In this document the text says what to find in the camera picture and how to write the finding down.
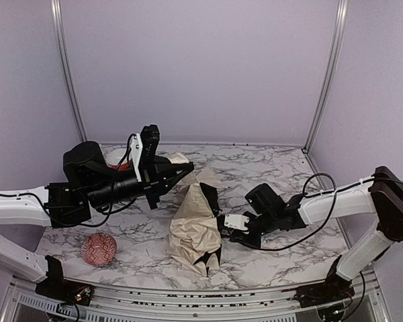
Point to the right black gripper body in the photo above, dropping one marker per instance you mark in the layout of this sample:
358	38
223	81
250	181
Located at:
220	222

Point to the left aluminium frame post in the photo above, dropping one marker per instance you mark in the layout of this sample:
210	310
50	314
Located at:
63	55

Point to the front aluminium rail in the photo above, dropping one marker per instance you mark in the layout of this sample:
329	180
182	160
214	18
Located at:
120	303

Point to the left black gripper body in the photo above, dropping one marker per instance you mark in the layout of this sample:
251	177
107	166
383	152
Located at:
151	184

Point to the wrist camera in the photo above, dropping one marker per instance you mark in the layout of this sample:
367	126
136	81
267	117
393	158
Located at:
234	221
142	148

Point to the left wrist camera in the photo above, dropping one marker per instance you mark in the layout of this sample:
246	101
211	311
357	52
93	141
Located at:
142	148

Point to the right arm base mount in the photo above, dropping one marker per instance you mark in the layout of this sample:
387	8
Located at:
319	294

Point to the aluminium frame post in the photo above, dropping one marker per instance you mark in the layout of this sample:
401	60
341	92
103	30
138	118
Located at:
331	66
63	55

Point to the right aluminium frame post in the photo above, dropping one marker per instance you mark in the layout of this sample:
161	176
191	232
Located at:
331	66

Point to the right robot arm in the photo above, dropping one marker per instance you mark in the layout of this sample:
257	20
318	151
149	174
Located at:
380	194

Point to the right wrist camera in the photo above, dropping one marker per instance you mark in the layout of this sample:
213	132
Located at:
234	221

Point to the beige folding umbrella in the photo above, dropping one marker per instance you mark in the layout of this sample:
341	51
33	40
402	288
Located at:
194	237

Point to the orange white bowl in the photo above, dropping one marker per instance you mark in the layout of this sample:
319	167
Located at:
113	160

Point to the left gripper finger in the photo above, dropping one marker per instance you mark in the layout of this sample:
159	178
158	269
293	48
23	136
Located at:
171	175
173	162

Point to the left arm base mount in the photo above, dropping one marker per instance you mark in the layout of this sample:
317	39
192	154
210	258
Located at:
68	292

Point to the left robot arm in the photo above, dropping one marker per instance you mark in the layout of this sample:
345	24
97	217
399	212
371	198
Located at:
91	184

